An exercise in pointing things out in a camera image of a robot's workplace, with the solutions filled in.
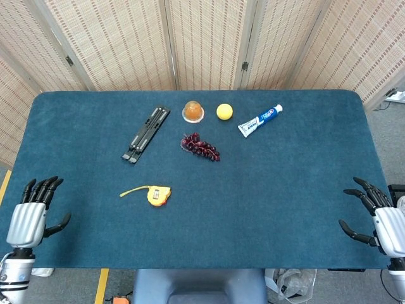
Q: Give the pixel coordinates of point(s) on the yellow ball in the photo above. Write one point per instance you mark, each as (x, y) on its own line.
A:
(224, 112)

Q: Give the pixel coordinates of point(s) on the blue white toothpaste tube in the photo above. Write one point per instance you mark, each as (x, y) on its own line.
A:
(257, 122)

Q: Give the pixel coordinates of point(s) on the blue felt table cover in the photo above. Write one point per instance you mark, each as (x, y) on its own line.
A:
(253, 206)

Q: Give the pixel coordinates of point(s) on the orange jelly cup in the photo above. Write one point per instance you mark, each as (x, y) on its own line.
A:
(193, 111)

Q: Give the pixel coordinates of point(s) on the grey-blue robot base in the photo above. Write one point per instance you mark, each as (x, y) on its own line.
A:
(199, 285)

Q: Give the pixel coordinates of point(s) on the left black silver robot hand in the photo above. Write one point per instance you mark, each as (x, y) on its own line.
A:
(27, 221)

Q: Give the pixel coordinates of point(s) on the woven bamboo folding screen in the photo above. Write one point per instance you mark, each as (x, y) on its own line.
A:
(126, 38)

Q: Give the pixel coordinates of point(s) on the black box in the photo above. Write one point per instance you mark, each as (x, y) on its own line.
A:
(397, 191)

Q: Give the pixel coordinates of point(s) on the yellow strip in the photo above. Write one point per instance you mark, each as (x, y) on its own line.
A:
(4, 187)
(102, 286)

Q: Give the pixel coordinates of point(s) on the white floor object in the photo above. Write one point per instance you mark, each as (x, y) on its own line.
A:
(42, 271)

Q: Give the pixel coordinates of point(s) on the purple grape bunch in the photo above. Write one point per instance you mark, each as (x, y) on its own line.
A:
(199, 147)

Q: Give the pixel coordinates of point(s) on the black folding laptop stand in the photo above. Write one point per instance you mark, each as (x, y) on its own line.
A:
(148, 130)

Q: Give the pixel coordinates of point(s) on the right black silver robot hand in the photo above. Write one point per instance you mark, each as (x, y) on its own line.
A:
(392, 228)

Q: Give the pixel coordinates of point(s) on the clear plastic bag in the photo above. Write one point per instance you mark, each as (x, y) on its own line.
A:
(291, 285)

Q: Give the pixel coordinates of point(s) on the yellow tape measure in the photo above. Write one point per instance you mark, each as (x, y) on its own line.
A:
(156, 197)

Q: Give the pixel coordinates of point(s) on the white power strip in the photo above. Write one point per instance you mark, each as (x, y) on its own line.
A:
(397, 96)

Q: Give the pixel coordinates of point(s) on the orange device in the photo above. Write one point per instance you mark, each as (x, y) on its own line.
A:
(121, 300)

